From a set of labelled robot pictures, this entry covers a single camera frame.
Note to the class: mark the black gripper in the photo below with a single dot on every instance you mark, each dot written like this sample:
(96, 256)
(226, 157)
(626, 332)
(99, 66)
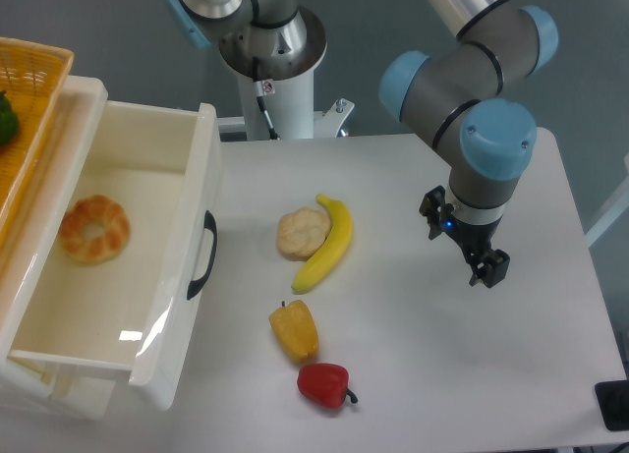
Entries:
(488, 266)

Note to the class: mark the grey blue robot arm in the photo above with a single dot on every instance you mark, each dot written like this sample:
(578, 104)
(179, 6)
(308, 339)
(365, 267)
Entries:
(452, 104)

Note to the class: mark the white drawer cabinet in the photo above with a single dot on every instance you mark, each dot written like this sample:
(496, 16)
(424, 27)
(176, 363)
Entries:
(45, 388)

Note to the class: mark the yellow toy banana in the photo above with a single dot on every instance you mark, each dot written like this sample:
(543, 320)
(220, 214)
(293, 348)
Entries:
(323, 261)

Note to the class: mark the pale round bread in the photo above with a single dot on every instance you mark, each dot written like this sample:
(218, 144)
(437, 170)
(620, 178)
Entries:
(300, 234)

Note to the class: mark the yellow toy bell pepper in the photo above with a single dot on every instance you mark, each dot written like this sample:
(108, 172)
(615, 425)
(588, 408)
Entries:
(294, 328)

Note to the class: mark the red toy bell pepper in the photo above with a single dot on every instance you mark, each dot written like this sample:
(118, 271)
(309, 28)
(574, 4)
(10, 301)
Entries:
(326, 385)

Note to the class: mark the black device at edge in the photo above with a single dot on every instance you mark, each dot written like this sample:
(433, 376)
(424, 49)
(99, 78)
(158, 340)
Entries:
(613, 402)

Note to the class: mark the orange woven basket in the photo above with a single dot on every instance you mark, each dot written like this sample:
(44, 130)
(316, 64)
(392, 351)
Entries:
(33, 75)

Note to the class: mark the green toy pepper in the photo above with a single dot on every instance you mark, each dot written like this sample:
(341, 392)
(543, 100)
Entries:
(9, 121)

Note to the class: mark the white frame at right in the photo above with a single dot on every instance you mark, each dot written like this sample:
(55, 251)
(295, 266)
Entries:
(610, 210)

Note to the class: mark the golden ring bread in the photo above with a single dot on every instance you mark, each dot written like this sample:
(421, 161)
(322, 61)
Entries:
(94, 230)

